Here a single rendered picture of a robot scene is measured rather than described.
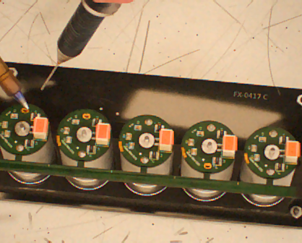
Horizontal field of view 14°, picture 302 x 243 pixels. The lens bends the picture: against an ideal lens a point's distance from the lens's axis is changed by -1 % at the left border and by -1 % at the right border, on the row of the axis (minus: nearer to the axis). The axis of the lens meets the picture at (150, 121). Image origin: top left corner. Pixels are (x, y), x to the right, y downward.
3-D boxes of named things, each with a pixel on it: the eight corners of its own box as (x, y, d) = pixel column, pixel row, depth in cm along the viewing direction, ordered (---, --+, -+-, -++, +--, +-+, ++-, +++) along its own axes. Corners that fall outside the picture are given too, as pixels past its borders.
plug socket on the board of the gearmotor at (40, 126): (31, 121, 56) (29, 116, 55) (50, 123, 56) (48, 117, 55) (29, 138, 56) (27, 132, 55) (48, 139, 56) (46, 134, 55)
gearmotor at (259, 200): (239, 161, 60) (246, 123, 56) (289, 165, 60) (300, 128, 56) (235, 209, 60) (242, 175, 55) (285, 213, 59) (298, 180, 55)
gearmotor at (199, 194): (181, 155, 61) (184, 117, 56) (232, 160, 60) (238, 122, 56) (177, 203, 60) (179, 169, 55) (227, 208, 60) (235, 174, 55)
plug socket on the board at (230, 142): (217, 139, 56) (218, 134, 55) (236, 140, 55) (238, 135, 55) (216, 155, 55) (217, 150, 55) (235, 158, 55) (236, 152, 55)
